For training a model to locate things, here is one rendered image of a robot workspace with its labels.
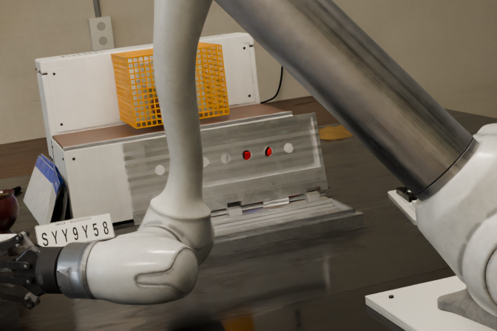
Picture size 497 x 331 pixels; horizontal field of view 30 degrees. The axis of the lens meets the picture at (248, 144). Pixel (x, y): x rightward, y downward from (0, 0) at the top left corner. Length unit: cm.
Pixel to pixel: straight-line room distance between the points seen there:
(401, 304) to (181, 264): 34
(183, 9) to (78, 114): 105
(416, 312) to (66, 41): 250
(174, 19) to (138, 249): 35
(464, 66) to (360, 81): 322
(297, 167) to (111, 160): 42
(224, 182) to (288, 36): 95
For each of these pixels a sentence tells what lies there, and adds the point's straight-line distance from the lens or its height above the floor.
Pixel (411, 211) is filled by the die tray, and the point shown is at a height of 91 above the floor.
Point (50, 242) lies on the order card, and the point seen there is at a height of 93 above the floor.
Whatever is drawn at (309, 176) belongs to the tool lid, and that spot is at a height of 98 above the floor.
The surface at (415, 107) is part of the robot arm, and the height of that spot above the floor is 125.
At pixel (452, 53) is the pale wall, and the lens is 427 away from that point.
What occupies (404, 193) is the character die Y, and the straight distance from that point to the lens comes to 207.
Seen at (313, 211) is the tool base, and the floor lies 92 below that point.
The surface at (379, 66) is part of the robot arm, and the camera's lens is 111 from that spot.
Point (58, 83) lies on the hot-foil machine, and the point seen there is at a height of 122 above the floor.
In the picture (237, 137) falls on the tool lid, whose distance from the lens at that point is 203.
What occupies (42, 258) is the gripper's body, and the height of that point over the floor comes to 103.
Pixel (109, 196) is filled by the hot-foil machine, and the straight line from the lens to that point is 213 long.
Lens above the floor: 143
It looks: 10 degrees down
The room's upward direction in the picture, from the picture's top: 6 degrees counter-clockwise
